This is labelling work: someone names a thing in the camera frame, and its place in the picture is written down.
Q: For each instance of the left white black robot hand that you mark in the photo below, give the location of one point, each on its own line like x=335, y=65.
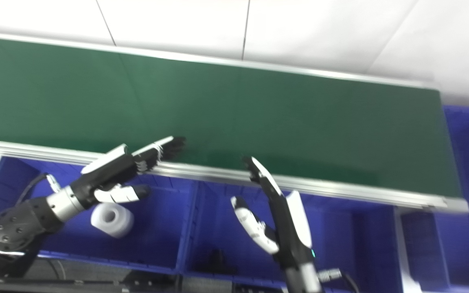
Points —
x=108, y=173

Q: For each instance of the black part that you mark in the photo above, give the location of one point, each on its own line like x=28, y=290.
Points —
x=216, y=262

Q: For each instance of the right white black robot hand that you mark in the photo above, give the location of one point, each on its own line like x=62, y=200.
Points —
x=291, y=232

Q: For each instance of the black robot torso structure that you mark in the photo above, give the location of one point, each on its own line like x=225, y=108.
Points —
x=55, y=285

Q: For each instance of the white round plastic part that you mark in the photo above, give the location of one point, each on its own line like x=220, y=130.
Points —
x=114, y=221

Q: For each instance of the green conveyor belt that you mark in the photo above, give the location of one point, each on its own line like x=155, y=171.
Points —
x=340, y=190
x=234, y=114

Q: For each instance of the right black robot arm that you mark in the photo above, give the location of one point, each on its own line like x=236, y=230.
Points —
x=303, y=280

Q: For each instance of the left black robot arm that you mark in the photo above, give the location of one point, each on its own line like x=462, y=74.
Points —
x=14, y=228

